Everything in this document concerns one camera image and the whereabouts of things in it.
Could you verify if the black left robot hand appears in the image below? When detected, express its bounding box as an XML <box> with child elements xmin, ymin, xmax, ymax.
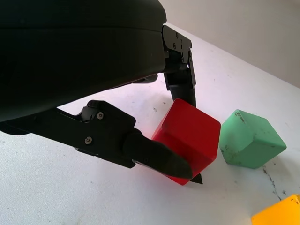
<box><xmin>0</xmin><ymin>0</ymin><xmax>197</xmax><ymax>180</ymax></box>

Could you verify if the red block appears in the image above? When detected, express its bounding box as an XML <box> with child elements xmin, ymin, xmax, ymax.
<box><xmin>151</xmin><ymin>98</ymin><xmax>221</xmax><ymax>187</ymax></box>

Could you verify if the green block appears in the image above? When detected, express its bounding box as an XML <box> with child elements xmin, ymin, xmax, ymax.
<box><xmin>219</xmin><ymin>109</ymin><xmax>287</xmax><ymax>170</ymax></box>

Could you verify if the yellow block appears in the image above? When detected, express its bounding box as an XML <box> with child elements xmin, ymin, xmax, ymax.
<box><xmin>251</xmin><ymin>194</ymin><xmax>300</xmax><ymax>225</ymax></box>

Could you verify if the black tape mark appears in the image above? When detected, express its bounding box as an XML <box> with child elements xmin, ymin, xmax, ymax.
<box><xmin>189</xmin><ymin>172</ymin><xmax>203</xmax><ymax>186</ymax></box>

